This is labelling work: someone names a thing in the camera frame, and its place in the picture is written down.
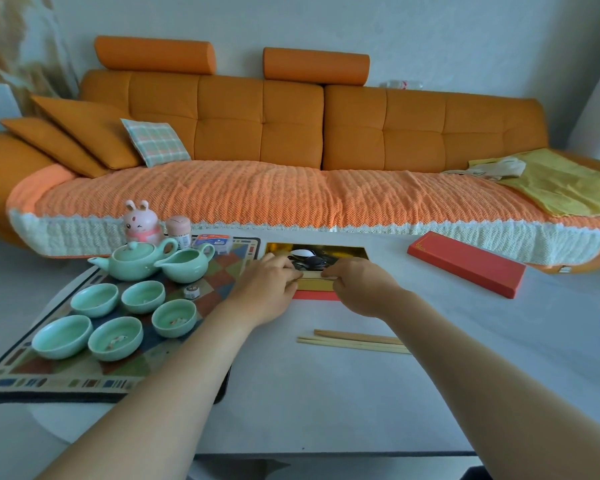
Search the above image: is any person's left hand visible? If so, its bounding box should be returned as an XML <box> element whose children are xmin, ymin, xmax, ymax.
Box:
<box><xmin>229</xmin><ymin>253</ymin><xmax>305</xmax><ymax>329</ymax></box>

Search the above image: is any person's right hand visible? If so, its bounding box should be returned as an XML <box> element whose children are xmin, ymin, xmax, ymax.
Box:
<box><xmin>321</xmin><ymin>258</ymin><xmax>407</xmax><ymax>319</ymax></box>

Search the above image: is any person's left forearm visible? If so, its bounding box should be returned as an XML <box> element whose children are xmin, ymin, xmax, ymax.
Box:
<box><xmin>37</xmin><ymin>309</ymin><xmax>262</xmax><ymax>480</ymax></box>

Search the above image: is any person's right forearm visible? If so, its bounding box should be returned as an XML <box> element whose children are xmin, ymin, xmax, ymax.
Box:
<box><xmin>377</xmin><ymin>291</ymin><xmax>600</xmax><ymax>480</ymax></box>

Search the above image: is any black spoon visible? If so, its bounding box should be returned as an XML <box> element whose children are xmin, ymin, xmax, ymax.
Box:
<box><xmin>290</xmin><ymin>257</ymin><xmax>332</xmax><ymax>271</ymax></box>

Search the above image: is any red gift box gold lining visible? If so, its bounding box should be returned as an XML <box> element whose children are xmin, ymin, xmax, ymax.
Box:
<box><xmin>264</xmin><ymin>242</ymin><xmax>370</xmax><ymax>302</ymax></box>

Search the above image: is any small blue white box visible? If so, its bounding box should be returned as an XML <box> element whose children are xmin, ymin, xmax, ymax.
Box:
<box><xmin>193</xmin><ymin>233</ymin><xmax>234</xmax><ymax>256</ymax></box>

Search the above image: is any orange knitted sofa cover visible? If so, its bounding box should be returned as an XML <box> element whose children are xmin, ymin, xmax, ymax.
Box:
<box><xmin>6</xmin><ymin>159</ymin><xmax>600</xmax><ymax>268</ymax></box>

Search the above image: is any green ceramic pitcher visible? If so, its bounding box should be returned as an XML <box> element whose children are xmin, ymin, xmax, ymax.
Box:
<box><xmin>153</xmin><ymin>243</ymin><xmax>216</xmax><ymax>285</ymax></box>

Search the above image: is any pink toothpick jar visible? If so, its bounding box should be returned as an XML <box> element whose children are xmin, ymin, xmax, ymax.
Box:
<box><xmin>165</xmin><ymin>215</ymin><xmax>193</xmax><ymax>251</ymax></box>

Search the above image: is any green ceramic teacup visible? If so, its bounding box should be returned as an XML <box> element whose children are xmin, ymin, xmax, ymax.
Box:
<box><xmin>87</xmin><ymin>316</ymin><xmax>145</xmax><ymax>363</ymax></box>
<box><xmin>151</xmin><ymin>299</ymin><xmax>198</xmax><ymax>339</ymax></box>
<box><xmin>120</xmin><ymin>280</ymin><xmax>167</xmax><ymax>316</ymax></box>
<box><xmin>70</xmin><ymin>283</ymin><xmax>120</xmax><ymax>319</ymax></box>
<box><xmin>31</xmin><ymin>315</ymin><xmax>94</xmax><ymax>361</ymax></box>

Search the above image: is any red box lid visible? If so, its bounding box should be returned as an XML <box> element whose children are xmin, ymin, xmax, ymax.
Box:
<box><xmin>407</xmin><ymin>231</ymin><xmax>527</xmax><ymax>300</ymax></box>

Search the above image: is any orange sofa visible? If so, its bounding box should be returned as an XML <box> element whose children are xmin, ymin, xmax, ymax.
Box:
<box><xmin>0</xmin><ymin>35</ymin><xmax>600</xmax><ymax>275</ymax></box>

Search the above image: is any pink rabbit figure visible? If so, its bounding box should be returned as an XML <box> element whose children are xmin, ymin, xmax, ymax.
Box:
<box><xmin>123</xmin><ymin>199</ymin><xmax>165</xmax><ymax>246</ymax></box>

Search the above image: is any green ceramic teapot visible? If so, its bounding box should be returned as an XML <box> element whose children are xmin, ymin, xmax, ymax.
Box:
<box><xmin>87</xmin><ymin>238</ymin><xmax>180</xmax><ymax>283</ymax></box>

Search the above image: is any green plaid cushion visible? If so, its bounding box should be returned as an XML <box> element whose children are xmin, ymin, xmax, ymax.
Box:
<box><xmin>120</xmin><ymin>118</ymin><xmax>193</xmax><ymax>168</ymax></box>

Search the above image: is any white cloth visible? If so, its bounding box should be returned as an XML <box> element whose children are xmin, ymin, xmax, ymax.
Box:
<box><xmin>442</xmin><ymin>157</ymin><xmax>527</xmax><ymax>182</ymax></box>

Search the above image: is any orange bolster headrest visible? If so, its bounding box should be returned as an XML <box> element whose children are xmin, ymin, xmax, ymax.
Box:
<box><xmin>94</xmin><ymin>36</ymin><xmax>218</xmax><ymax>76</ymax></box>
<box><xmin>262</xmin><ymin>47</ymin><xmax>371</xmax><ymax>87</ymax></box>

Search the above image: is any yellow cloth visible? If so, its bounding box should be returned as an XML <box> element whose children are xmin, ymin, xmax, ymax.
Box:
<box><xmin>467</xmin><ymin>148</ymin><xmax>600</xmax><ymax>219</ymax></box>

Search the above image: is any orange cushion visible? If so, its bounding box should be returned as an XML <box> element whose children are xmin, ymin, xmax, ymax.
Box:
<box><xmin>0</xmin><ymin>117</ymin><xmax>112</xmax><ymax>179</ymax></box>
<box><xmin>30</xmin><ymin>94</ymin><xmax>143</xmax><ymax>171</ymax></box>

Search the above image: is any colourful patterned mat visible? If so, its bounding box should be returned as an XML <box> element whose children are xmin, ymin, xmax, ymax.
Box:
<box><xmin>0</xmin><ymin>236</ymin><xmax>262</xmax><ymax>406</ymax></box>

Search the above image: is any dried pampas grass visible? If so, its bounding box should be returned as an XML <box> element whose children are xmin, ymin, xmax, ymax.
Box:
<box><xmin>0</xmin><ymin>0</ymin><xmax>81</xmax><ymax>118</ymax></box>

